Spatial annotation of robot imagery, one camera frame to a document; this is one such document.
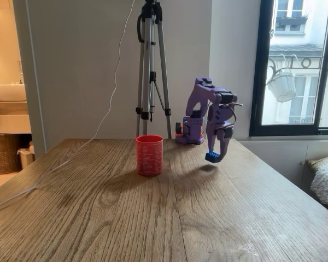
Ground wicker basket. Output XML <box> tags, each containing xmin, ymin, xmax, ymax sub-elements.
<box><xmin>0</xmin><ymin>133</ymin><xmax>23</xmax><ymax>176</ymax></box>

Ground beige vanity counter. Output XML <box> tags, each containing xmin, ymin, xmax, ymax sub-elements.
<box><xmin>0</xmin><ymin>100</ymin><xmax>33</xmax><ymax>135</ymax></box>

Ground window blind chain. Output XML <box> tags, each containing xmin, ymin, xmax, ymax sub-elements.
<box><xmin>269</xmin><ymin>0</ymin><xmax>277</xmax><ymax>37</ymax></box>

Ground white hanging flower pot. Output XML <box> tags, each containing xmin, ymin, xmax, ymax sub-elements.
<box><xmin>266</xmin><ymin>70</ymin><xmax>297</xmax><ymax>103</ymax></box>

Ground window flower box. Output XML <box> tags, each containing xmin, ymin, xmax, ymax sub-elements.
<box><xmin>275</xmin><ymin>10</ymin><xmax>309</xmax><ymax>27</ymax></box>

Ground white cable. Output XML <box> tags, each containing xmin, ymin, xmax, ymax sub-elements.
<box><xmin>0</xmin><ymin>0</ymin><xmax>136</xmax><ymax>212</ymax></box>

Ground small white bin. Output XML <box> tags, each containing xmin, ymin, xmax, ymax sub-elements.
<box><xmin>17</xmin><ymin>141</ymin><xmax>36</xmax><ymax>170</ymax></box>

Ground red printed cup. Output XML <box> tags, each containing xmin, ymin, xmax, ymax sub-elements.
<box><xmin>134</xmin><ymin>134</ymin><xmax>164</xmax><ymax>177</ymax></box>

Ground blue toy brick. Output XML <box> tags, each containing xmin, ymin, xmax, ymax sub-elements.
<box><xmin>204</xmin><ymin>151</ymin><xmax>222</xmax><ymax>165</ymax></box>

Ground black and orange clamp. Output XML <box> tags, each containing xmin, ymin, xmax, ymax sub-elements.
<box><xmin>174</xmin><ymin>122</ymin><xmax>185</xmax><ymax>138</ymax></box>

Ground white fur throw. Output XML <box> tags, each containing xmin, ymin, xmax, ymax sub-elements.
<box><xmin>309</xmin><ymin>156</ymin><xmax>328</xmax><ymax>211</ymax></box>

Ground white wash basin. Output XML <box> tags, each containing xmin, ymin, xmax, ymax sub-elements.
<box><xmin>0</xmin><ymin>82</ymin><xmax>26</xmax><ymax>103</ymax></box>

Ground grey camera tripod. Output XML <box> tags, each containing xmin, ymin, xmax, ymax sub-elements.
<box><xmin>135</xmin><ymin>0</ymin><xmax>172</xmax><ymax>139</ymax></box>

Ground black window frame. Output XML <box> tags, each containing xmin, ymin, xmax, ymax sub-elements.
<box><xmin>248</xmin><ymin>0</ymin><xmax>328</xmax><ymax>138</ymax></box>

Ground brown robot servo wires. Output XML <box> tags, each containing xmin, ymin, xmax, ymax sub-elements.
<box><xmin>221</xmin><ymin>101</ymin><xmax>244</xmax><ymax>130</ymax></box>

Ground black iron balcony railing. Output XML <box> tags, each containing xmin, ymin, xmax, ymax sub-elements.
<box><xmin>267</xmin><ymin>53</ymin><xmax>328</xmax><ymax>80</ymax></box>

